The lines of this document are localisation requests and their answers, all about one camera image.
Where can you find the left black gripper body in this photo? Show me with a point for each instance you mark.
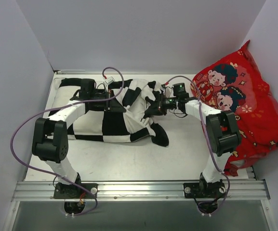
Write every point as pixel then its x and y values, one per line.
pixel 109 102

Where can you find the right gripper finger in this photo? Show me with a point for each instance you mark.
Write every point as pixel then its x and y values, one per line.
pixel 151 111
pixel 154 98

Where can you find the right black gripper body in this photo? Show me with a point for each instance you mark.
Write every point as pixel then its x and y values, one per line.
pixel 159 103

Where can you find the black white checkered pillowcase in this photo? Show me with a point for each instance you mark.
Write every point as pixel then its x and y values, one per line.
pixel 125 127

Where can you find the white pillow yellow edge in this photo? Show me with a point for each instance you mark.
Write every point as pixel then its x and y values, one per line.
pixel 63 95

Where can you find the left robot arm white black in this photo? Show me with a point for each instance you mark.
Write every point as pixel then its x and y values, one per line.
pixel 50 139

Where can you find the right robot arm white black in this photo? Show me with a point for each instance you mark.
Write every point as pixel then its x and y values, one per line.
pixel 220 127

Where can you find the red cartoon print pillow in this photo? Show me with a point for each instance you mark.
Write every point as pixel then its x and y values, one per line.
pixel 234 83

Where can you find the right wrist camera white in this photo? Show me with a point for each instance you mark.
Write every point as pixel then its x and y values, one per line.
pixel 165 90

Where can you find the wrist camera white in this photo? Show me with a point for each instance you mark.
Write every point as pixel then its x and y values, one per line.
pixel 165 90
pixel 108 80

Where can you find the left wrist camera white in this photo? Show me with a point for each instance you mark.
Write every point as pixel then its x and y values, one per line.
pixel 108 80

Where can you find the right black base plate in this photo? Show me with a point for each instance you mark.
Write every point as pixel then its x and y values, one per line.
pixel 200 191

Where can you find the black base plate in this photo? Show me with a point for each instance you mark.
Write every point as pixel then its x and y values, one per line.
pixel 200 191
pixel 63 191

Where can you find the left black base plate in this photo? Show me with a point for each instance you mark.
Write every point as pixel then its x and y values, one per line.
pixel 63 191

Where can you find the aluminium mounting rail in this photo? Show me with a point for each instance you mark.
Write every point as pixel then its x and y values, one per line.
pixel 134 191

